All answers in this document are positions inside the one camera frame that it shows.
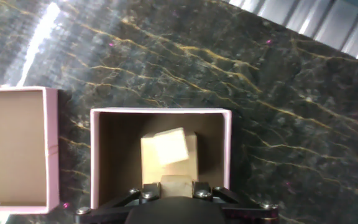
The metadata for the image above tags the pink gift box base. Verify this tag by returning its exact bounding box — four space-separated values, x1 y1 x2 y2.
90 107 232 210

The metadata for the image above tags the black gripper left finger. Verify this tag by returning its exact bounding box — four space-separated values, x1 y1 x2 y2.
75 183 161 224

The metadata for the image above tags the pink gift box lid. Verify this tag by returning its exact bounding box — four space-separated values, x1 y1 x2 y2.
0 86 60 215

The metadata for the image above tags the large wooden cube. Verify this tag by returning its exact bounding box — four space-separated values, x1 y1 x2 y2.
140 132 198 187

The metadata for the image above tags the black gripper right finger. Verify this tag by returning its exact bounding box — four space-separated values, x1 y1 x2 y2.
192 181 279 224

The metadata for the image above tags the black marble pattern mat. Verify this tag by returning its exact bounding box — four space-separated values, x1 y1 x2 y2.
0 0 358 224

